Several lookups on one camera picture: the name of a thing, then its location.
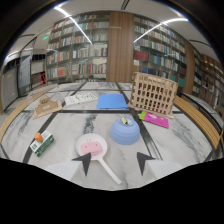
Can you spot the white patterned booklet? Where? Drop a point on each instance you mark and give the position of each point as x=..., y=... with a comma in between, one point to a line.
x=81, y=98

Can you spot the blue upturned bowl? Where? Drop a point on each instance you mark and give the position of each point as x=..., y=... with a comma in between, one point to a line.
x=124, y=131

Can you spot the wooden lattice building model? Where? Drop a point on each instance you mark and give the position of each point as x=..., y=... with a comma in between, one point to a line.
x=152, y=94

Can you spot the green and white book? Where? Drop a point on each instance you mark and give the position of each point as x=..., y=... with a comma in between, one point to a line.
x=43, y=144

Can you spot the small orange block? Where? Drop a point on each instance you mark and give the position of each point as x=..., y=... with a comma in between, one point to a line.
x=38, y=137

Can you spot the wooden wall panel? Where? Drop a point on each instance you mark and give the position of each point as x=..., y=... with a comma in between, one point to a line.
x=120, y=46

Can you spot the magenta booklet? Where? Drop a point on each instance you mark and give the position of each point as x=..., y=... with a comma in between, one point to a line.
x=154, y=119

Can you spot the small wooden building model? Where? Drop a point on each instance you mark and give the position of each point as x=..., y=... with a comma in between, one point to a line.
x=46, y=106

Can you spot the wooden bench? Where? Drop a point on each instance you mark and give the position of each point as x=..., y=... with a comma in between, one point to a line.
x=199, y=120
x=16, y=115

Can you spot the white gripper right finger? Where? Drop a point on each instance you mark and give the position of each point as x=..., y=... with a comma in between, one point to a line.
x=159, y=166

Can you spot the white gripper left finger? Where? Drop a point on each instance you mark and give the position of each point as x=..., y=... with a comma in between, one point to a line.
x=68, y=168

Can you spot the pink rectangular block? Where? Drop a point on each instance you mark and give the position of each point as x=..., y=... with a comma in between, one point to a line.
x=91, y=147

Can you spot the blue folder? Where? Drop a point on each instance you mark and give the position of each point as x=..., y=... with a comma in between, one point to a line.
x=112, y=101

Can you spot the tall bookshelf with books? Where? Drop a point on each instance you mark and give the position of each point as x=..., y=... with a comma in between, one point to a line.
x=78, y=46
x=160, y=51

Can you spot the white round paddle board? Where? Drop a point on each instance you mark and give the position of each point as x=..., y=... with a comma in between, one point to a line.
x=95, y=151

